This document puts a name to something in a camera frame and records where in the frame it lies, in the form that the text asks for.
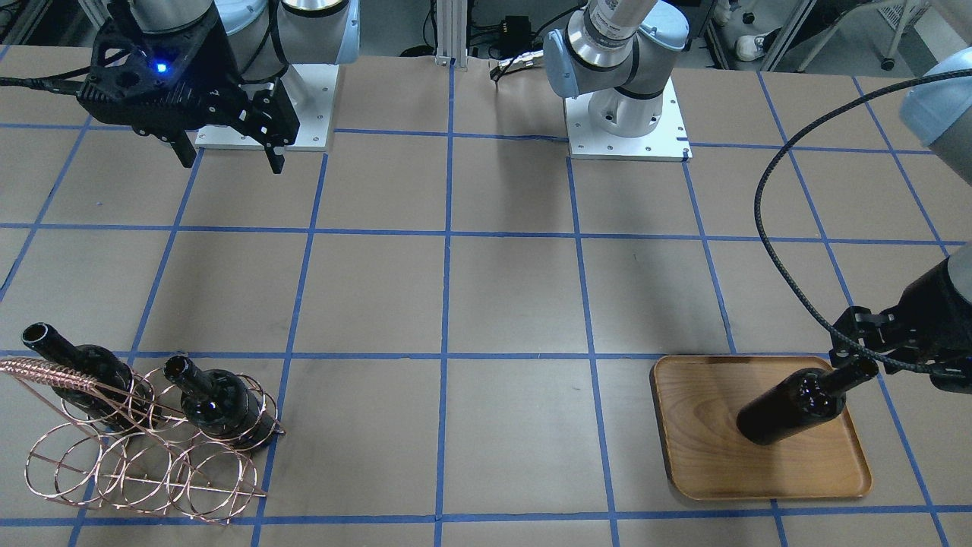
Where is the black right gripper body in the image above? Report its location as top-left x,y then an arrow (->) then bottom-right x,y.
76,15 -> 251,141

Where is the wooden tray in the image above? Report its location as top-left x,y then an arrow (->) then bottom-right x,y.
650,356 -> 873,501

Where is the dark wine bottle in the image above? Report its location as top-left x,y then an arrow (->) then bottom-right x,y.
21,322 -> 148,434
163,356 -> 275,451
736,359 -> 879,446

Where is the aluminium frame post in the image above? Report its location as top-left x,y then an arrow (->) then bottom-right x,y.
433,0 -> 471,71

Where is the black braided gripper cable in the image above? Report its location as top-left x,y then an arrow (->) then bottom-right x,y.
753,68 -> 972,373

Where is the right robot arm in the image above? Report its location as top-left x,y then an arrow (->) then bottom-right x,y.
75,1 -> 360,174

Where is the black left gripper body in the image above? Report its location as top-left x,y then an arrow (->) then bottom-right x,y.
834,258 -> 971,381

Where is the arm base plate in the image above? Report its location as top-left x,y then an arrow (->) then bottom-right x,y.
194,65 -> 341,152
563,78 -> 693,163

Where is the copper wire wine basket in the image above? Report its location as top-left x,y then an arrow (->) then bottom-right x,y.
22,369 -> 265,525

